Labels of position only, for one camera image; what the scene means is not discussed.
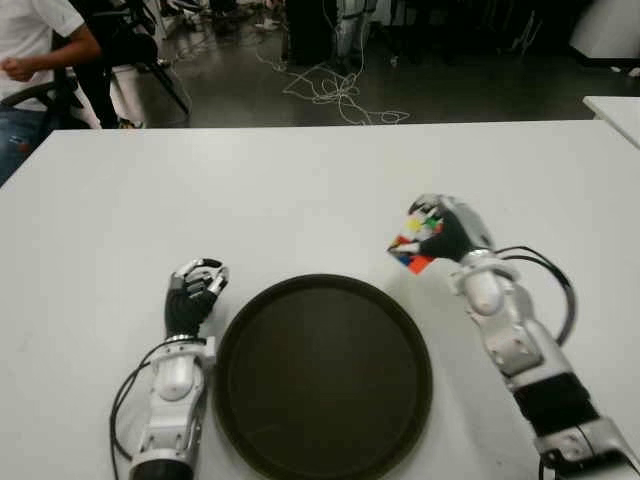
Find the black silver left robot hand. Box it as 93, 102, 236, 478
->
166, 257, 231, 339

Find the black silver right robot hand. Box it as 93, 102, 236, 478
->
394, 193, 496, 264

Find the multicolour Rubik's cube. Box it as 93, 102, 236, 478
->
385, 212, 446, 276

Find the dark brown round plate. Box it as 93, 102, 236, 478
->
212, 273, 434, 480

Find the white side table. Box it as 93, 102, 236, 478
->
582, 96, 640, 151

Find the white legged walking figure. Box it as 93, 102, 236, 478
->
69, 62, 147, 130

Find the black office chair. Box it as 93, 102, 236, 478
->
0, 39, 91, 132

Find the tall black cabinet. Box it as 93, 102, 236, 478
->
284, 0, 336, 66

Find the white cabinet with black base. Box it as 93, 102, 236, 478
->
567, 0, 640, 66

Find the black stool with splayed legs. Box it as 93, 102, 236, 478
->
99, 0, 192, 116

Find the person in white shirt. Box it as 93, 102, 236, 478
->
0, 0, 104, 186

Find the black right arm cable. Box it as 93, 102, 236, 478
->
494, 244, 579, 346

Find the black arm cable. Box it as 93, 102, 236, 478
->
108, 342, 166, 480
494, 244, 579, 346

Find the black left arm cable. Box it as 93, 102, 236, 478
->
108, 342, 166, 480

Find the tangled white floor cable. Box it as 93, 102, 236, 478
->
253, 0, 411, 126

